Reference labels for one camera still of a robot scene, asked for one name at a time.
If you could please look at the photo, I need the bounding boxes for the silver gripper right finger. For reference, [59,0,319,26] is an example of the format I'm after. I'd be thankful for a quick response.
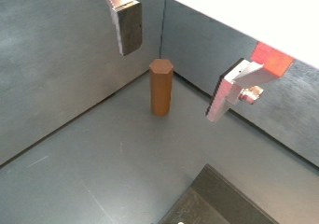
[206,42,294,122]

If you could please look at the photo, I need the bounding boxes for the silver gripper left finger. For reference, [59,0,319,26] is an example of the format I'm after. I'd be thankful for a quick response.
[106,0,142,56]

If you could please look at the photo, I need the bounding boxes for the brown hexagonal peg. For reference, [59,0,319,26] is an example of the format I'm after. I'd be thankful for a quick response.
[150,59,174,117]

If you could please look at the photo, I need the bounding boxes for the black curved holder bracket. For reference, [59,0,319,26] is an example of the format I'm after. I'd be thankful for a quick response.
[159,164,279,224]

